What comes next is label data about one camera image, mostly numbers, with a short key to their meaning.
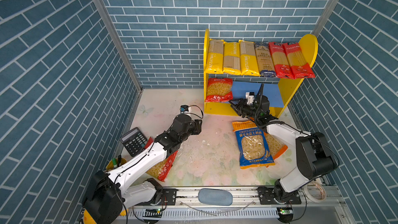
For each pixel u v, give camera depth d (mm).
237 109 798
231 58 768
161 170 784
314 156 462
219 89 961
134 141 909
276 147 889
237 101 823
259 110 693
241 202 735
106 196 384
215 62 750
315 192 771
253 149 849
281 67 716
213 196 720
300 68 710
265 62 735
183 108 694
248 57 768
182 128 593
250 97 838
